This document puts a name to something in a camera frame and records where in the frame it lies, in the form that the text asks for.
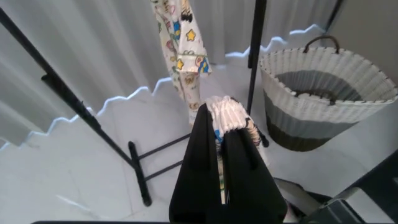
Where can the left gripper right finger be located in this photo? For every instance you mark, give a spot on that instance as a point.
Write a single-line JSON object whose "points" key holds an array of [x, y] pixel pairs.
{"points": [[252, 193]]}

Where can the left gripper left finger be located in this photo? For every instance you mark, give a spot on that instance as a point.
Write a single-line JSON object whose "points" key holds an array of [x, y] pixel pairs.
{"points": [[199, 186]]}

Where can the cream printed trousers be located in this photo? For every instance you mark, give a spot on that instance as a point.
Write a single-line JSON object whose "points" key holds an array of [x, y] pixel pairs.
{"points": [[227, 115]]}

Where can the cream printed garment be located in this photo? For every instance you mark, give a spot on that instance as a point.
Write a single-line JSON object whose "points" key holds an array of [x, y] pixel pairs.
{"points": [[186, 62]]}

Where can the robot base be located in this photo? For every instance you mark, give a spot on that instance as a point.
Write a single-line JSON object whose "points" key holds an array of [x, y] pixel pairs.
{"points": [[373, 186]]}

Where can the white laundry basket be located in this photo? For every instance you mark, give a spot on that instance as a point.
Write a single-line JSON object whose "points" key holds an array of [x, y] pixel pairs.
{"points": [[326, 62]]}

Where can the black clothes rack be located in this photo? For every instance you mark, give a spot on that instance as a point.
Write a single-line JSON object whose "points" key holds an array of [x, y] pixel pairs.
{"points": [[62, 90]]}

